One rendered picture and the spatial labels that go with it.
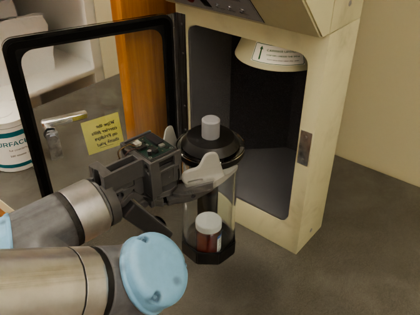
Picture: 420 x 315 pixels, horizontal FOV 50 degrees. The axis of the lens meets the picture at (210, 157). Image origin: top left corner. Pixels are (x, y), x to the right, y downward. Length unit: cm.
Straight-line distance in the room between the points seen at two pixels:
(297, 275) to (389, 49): 57
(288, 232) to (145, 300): 56
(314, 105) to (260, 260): 35
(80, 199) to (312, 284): 52
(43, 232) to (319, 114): 48
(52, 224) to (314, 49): 46
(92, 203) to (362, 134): 86
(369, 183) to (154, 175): 73
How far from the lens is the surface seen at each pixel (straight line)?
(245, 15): 74
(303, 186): 86
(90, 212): 57
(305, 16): 66
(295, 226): 93
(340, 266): 97
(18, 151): 125
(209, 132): 67
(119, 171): 58
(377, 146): 127
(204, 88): 97
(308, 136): 80
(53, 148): 88
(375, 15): 116
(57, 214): 56
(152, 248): 43
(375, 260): 101
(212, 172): 65
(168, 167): 60
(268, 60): 81
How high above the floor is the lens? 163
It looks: 34 degrees down
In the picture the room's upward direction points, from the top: straight up
